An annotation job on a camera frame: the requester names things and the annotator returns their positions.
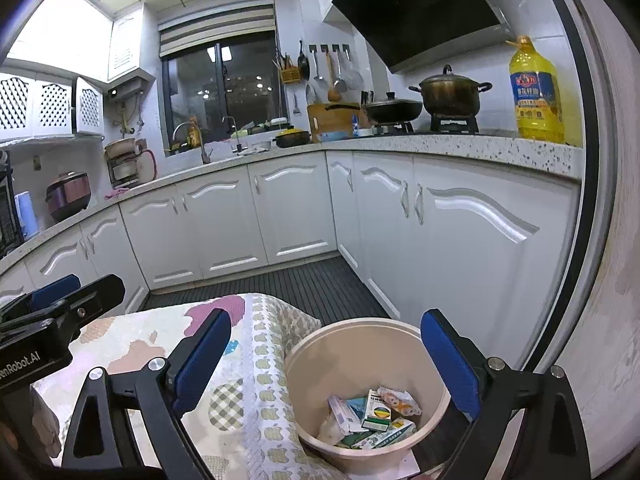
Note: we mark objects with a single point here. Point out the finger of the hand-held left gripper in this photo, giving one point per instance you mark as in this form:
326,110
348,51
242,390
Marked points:
97,300
55,288

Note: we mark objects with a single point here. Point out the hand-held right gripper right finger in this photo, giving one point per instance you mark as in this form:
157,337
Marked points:
450,360

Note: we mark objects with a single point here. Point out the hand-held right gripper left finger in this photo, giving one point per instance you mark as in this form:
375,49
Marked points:
200,360

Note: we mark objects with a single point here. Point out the cartoon printed wrapper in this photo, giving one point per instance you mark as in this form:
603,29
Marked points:
400,400

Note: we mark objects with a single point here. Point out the white carton dark green edge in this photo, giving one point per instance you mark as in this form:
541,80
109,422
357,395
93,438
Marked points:
377,410

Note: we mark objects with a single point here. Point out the beige plastic bin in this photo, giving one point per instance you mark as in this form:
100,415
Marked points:
350,355

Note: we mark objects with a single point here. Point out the blue white medicine box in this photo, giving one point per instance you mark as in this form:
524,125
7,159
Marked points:
345,412

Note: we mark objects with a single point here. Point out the clear plastic bag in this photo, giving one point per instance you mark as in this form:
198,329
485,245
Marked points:
330,430

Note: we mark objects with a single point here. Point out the printed pastel tablecloth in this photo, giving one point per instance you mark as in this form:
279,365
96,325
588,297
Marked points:
250,410

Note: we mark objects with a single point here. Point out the black countertop oven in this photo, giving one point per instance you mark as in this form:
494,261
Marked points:
7,220

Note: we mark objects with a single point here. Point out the maroon rice cooker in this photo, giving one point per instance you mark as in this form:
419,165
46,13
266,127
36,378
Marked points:
67,200

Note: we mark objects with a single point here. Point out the pink dishcloth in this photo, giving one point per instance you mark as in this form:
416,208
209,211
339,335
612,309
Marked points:
117,193

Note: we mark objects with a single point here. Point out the black pot rack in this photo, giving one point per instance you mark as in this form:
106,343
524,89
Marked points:
122,172

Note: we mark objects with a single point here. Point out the dark ribbed floor mat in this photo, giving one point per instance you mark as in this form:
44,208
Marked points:
310,285

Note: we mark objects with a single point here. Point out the beige clay pot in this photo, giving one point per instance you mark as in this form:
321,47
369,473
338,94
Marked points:
122,147

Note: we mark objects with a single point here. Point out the white kitchen base cabinets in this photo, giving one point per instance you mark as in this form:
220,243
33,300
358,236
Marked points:
300,210

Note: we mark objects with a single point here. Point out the tall steel faucet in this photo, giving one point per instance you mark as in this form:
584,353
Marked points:
204,152

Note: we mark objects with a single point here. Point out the orange bottle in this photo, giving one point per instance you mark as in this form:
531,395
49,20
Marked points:
193,132

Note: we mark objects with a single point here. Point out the small steel faucet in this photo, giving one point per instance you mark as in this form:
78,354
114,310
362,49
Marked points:
239,145

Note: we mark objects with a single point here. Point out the black gas hob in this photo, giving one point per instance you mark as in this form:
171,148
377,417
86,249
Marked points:
452,124

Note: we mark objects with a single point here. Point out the black pot yellow lid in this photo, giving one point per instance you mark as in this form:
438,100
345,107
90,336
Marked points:
292,139

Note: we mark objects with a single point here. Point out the dark kitchen window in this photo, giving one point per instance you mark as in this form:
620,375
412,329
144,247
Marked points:
225,90

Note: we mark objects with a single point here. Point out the black wok with lid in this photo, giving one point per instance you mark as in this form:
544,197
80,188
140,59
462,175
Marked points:
392,109

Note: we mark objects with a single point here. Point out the bronze stockpot with lid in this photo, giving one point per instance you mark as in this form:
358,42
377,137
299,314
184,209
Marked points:
452,95

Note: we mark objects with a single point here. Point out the wooden cutting board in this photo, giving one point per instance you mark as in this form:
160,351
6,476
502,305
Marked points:
325,122

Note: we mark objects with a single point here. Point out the yellow cooking oil bottle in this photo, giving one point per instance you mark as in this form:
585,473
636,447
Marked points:
537,100

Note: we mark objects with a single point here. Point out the wooden spatula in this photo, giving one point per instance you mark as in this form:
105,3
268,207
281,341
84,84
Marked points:
333,95

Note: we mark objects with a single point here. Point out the yellow utensil holder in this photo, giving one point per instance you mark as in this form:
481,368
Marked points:
290,76

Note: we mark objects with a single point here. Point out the striped roller blind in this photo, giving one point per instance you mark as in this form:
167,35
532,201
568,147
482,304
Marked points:
217,30

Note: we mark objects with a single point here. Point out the steel ladle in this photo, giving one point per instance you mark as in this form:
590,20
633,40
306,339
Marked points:
318,77

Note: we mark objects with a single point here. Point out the black hanging frying pan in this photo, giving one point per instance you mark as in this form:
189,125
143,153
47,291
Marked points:
303,66

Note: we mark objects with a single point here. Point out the black range hood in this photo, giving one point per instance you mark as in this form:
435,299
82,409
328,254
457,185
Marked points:
420,10

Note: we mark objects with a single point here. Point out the white lattice wall cabinet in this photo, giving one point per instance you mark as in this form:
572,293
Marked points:
50,105

